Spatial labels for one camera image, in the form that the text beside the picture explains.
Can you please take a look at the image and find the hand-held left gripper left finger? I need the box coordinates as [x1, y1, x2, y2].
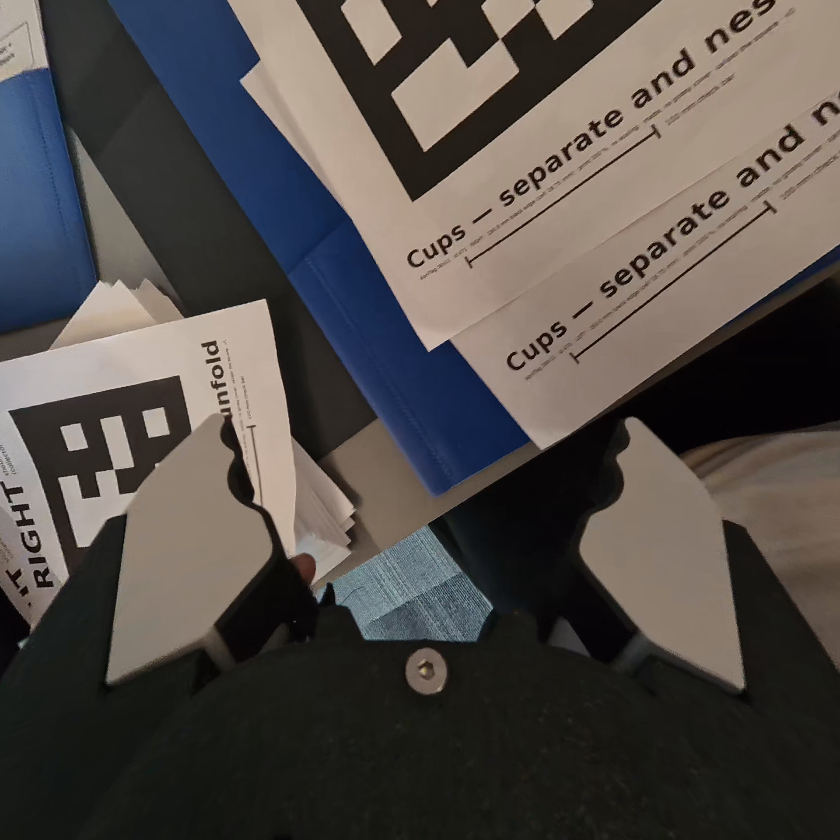
[105, 413, 294, 686]

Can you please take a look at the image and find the white printed paper corner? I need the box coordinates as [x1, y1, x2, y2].
[0, 0, 52, 85]

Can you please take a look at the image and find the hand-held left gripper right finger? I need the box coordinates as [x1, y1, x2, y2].
[575, 416, 749, 695]

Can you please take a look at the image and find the plain white paper sheet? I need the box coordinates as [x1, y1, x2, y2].
[239, 58, 345, 221]

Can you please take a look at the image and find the white sheet with black marker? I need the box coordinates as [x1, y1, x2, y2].
[226, 0, 840, 353]
[451, 98, 840, 452]
[0, 298, 298, 632]

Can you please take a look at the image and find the person's pale trouser leg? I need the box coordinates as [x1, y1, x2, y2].
[679, 422, 840, 631]

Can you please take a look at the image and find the stack of white paper sheets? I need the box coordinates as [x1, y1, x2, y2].
[49, 279, 360, 586]

